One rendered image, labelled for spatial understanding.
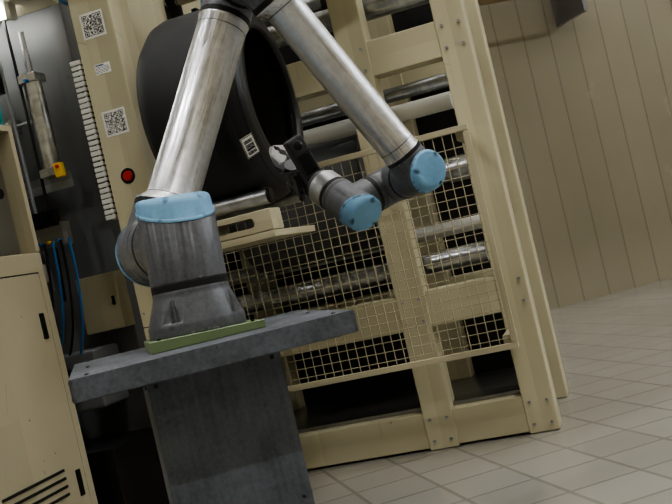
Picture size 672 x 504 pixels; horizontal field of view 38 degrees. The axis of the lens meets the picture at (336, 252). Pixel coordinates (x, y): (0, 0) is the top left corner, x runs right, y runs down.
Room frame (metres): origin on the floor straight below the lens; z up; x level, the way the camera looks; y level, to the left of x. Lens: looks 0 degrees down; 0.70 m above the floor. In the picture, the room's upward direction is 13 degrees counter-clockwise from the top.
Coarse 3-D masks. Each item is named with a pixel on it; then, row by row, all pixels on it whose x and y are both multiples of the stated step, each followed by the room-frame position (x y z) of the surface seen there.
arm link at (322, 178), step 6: (318, 174) 2.31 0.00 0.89; (324, 174) 2.31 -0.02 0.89; (330, 174) 2.31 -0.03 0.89; (336, 174) 2.31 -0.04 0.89; (312, 180) 2.31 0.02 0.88; (318, 180) 2.30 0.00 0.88; (324, 180) 2.29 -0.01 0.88; (312, 186) 2.31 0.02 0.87; (318, 186) 2.30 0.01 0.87; (312, 192) 2.31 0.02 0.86; (318, 192) 2.29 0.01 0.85; (312, 198) 2.32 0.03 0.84; (318, 198) 2.30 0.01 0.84; (318, 204) 2.31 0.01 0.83
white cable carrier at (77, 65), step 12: (84, 84) 2.87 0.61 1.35; (84, 96) 2.87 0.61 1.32; (84, 108) 2.89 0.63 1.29; (96, 132) 2.87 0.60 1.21; (96, 144) 2.91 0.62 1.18; (96, 156) 2.89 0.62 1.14; (96, 168) 2.87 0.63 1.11; (108, 180) 2.89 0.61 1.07; (108, 192) 2.91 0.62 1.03; (108, 204) 2.87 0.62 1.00; (108, 216) 2.87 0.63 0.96
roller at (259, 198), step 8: (248, 192) 2.67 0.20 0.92; (256, 192) 2.66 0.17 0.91; (264, 192) 2.65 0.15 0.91; (272, 192) 2.67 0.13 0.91; (216, 200) 2.70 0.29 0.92; (224, 200) 2.68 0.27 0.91; (232, 200) 2.67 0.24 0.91; (240, 200) 2.67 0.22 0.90; (248, 200) 2.66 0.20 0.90; (256, 200) 2.65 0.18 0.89; (264, 200) 2.65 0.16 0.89; (272, 200) 2.66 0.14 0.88; (216, 208) 2.69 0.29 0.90; (224, 208) 2.68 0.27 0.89; (232, 208) 2.68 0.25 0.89; (240, 208) 2.67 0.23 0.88; (248, 208) 2.68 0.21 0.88; (216, 216) 2.70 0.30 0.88
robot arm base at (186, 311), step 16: (160, 288) 1.85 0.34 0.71; (176, 288) 1.84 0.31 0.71; (192, 288) 1.84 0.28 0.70; (208, 288) 1.85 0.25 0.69; (224, 288) 1.88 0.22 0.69; (160, 304) 1.85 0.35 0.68; (176, 304) 1.83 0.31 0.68; (192, 304) 1.83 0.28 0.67; (208, 304) 1.83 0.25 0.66; (224, 304) 1.85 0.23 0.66; (240, 304) 1.91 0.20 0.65; (160, 320) 1.84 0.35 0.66; (176, 320) 1.84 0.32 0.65; (192, 320) 1.82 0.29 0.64; (208, 320) 1.82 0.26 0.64; (224, 320) 1.84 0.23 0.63; (240, 320) 1.87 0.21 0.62; (160, 336) 1.84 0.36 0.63; (176, 336) 1.82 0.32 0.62
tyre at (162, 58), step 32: (160, 32) 2.67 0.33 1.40; (192, 32) 2.61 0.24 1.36; (256, 32) 2.82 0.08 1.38; (160, 64) 2.59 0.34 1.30; (256, 64) 3.03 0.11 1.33; (160, 96) 2.57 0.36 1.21; (256, 96) 3.08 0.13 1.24; (288, 96) 2.99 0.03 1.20; (160, 128) 2.58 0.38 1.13; (224, 128) 2.55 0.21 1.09; (256, 128) 2.60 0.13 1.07; (288, 128) 3.05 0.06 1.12; (224, 160) 2.59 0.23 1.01; (256, 160) 2.61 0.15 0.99; (224, 192) 2.68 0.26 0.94; (288, 192) 2.84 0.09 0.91
